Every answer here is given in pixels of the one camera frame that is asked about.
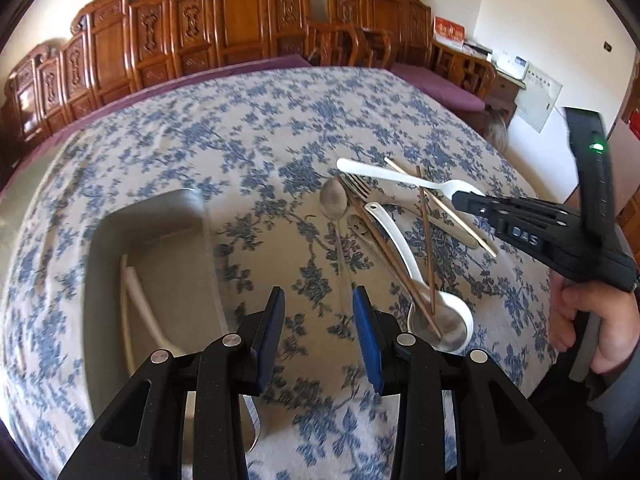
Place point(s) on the person's right hand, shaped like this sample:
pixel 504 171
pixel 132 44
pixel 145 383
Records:
pixel 620 325

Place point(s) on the long carved wooden bench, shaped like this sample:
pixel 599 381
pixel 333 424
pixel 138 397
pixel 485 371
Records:
pixel 150 25

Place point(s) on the white wall panel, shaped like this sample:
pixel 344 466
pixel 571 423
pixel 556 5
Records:
pixel 540 97

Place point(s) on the grey metal container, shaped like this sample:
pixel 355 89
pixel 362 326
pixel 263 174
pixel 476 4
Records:
pixel 165 260

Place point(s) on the blue floral tablecloth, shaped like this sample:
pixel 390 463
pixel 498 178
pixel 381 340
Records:
pixel 200 135

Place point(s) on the white plastic fork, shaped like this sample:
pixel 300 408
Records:
pixel 370 169

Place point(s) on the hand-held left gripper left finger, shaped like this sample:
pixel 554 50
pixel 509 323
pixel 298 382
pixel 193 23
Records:
pixel 267 345

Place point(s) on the white ceramic spoon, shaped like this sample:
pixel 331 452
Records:
pixel 450 320

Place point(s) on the metal spoon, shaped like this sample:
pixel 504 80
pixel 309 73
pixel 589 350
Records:
pixel 332 200

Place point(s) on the metal fork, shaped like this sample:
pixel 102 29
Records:
pixel 357 186

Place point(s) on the person's dark pants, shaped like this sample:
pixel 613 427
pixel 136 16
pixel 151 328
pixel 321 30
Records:
pixel 565 420

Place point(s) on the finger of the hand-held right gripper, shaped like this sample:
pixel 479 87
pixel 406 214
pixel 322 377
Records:
pixel 500 207

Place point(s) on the white plastic spoon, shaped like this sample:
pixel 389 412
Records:
pixel 145 305

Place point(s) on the brown wooden chopstick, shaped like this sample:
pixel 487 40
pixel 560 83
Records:
pixel 425 312
pixel 425 235

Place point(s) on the red box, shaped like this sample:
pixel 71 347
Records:
pixel 448 30

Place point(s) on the carved wooden armchair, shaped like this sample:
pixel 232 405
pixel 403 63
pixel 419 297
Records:
pixel 385 5

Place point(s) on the purple armchair cushion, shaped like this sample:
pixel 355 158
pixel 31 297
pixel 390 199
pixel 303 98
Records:
pixel 435 85

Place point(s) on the wooden side table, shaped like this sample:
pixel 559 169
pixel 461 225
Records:
pixel 502 91

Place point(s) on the light wooden chopstick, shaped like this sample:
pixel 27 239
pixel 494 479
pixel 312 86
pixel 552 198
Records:
pixel 405 175

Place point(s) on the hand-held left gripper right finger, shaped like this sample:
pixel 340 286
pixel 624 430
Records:
pixel 367 345

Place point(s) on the white telephone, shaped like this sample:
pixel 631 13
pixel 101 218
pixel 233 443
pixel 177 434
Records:
pixel 511 64

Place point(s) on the person's right forearm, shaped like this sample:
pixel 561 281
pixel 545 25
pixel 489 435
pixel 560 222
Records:
pixel 620 410

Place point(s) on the grey furry object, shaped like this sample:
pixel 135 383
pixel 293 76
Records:
pixel 496 132

